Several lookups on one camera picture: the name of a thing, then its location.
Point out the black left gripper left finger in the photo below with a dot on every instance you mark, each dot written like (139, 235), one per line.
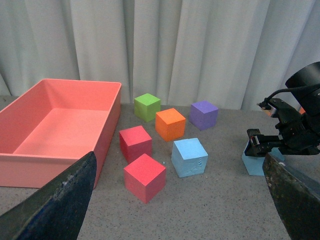
(57, 210)

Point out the green foam block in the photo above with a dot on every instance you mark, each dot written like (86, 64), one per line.
(146, 106)

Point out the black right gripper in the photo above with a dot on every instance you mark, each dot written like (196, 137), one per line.
(300, 133)

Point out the dark red foam block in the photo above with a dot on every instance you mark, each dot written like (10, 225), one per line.
(134, 142)

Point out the salmon pink plastic bin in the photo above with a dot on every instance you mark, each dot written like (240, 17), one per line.
(53, 125)

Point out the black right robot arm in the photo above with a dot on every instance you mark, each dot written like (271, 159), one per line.
(304, 85)

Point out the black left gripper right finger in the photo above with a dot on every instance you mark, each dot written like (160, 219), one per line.
(296, 198)

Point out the light blue dented foam block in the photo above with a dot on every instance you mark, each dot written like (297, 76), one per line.
(189, 157)

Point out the grey curtain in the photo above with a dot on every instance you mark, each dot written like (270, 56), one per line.
(233, 53)

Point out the purple foam block far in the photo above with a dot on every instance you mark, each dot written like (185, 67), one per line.
(203, 115)

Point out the orange foam block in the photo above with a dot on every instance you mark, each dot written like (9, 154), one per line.
(170, 124)

